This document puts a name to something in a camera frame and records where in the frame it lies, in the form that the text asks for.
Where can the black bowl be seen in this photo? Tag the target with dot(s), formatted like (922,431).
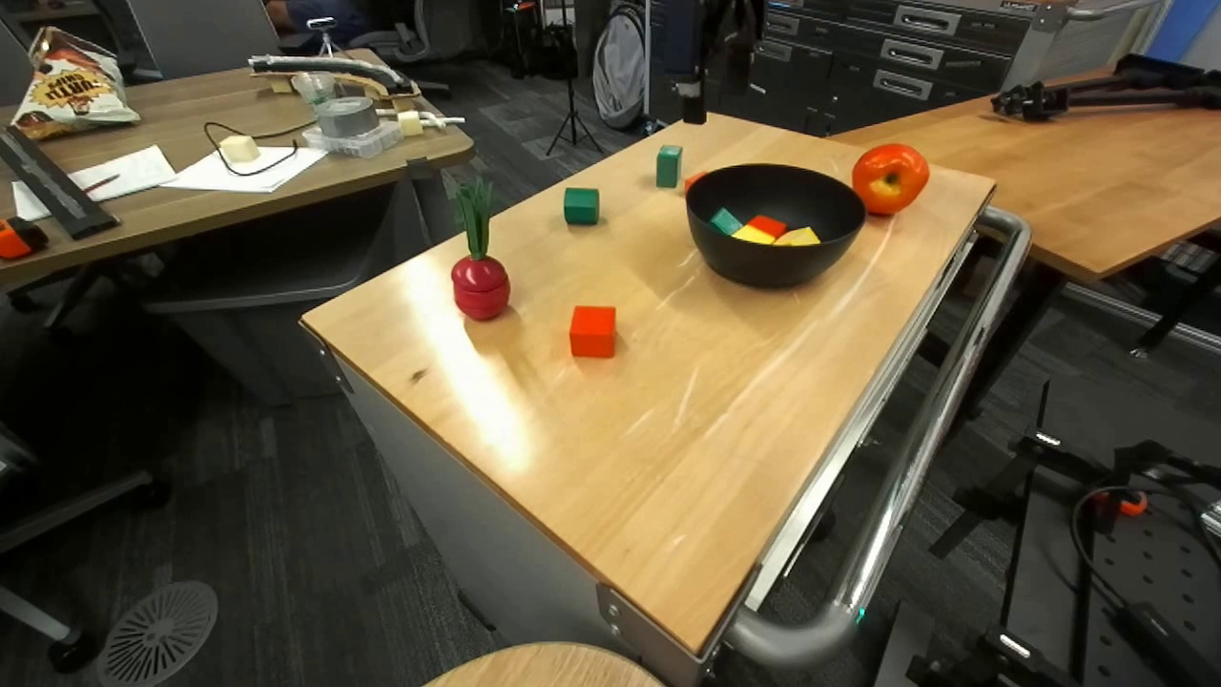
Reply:
(797,195)

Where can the black drawer cabinet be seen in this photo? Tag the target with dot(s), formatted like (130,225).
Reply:
(848,61)

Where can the snack chip bag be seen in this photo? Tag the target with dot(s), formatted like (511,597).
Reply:
(72,80)

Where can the orange toy apple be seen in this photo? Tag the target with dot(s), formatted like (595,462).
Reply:
(890,177)

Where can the red toy radish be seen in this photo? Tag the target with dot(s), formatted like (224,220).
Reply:
(477,281)

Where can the metal cart handle bar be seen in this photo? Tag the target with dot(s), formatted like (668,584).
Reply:
(813,639)

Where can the white paper sheet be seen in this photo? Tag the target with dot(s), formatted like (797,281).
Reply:
(253,177)

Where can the round wooden stool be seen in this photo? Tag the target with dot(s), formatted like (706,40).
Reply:
(546,667)

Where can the yellow wooden block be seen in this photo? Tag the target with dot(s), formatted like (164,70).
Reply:
(802,238)
(749,233)

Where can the small green wooden cube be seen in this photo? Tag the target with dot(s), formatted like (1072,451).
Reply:
(727,224)

